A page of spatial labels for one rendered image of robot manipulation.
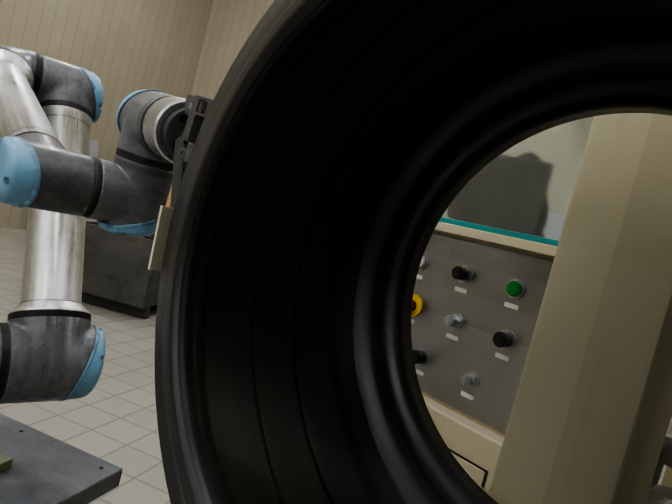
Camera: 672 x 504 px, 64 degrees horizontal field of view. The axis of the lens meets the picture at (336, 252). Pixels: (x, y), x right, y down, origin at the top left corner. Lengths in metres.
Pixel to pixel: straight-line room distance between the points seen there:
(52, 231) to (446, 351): 0.85
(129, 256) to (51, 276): 3.67
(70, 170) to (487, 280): 0.78
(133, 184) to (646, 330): 0.68
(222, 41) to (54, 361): 10.55
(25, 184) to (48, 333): 0.42
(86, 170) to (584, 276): 0.66
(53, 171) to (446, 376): 0.82
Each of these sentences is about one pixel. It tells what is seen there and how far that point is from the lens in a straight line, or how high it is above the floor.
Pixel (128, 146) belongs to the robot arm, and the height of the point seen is 1.24.
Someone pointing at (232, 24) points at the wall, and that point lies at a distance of 11.51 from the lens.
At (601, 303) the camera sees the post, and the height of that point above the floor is 1.20.
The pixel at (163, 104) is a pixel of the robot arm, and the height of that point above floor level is 1.31.
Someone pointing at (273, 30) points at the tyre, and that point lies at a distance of 0.43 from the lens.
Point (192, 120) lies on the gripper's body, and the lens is 0.70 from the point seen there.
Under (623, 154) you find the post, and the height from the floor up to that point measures 1.36.
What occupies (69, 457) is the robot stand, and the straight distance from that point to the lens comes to 1.33.
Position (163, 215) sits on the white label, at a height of 1.18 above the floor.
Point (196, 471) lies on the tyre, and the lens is 0.43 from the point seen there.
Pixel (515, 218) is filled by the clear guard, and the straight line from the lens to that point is 1.11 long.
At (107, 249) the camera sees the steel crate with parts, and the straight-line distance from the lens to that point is 4.95.
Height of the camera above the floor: 1.21
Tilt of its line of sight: 3 degrees down
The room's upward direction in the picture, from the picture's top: 14 degrees clockwise
